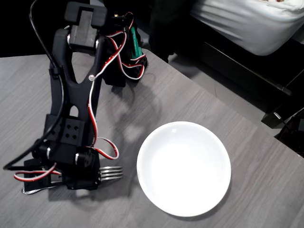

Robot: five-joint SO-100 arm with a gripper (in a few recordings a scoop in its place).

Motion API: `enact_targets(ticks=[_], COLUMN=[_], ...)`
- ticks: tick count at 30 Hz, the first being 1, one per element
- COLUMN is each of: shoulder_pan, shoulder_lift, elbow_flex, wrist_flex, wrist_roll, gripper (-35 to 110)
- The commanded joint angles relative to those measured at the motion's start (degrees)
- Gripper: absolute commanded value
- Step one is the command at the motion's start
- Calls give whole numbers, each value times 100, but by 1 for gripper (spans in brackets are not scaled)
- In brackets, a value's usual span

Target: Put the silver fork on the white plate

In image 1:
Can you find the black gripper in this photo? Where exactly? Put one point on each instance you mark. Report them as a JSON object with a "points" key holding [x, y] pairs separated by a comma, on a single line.
{"points": [[79, 179]]}

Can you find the ornate metal fork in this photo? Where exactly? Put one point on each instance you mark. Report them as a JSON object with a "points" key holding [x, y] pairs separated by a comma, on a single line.
{"points": [[111, 174]]}

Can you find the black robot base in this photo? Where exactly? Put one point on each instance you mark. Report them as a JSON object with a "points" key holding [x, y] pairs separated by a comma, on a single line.
{"points": [[114, 76]]}

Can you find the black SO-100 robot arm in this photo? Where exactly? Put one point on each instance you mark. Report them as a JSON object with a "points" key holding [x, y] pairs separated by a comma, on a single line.
{"points": [[78, 95]]}

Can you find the white round plate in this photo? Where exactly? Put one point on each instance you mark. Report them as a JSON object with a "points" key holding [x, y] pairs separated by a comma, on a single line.
{"points": [[184, 168]]}

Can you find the green circuit board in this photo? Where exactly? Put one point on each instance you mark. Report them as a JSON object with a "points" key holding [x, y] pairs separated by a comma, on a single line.
{"points": [[135, 45]]}

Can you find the dark bag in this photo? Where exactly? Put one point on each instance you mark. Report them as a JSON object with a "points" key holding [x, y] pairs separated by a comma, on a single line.
{"points": [[294, 137]]}

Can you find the white bed mattress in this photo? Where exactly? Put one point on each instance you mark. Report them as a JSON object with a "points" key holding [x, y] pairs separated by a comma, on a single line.
{"points": [[247, 23]]}

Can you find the dark wooden bed frame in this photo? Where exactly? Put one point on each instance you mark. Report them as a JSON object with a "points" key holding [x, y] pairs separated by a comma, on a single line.
{"points": [[237, 71]]}

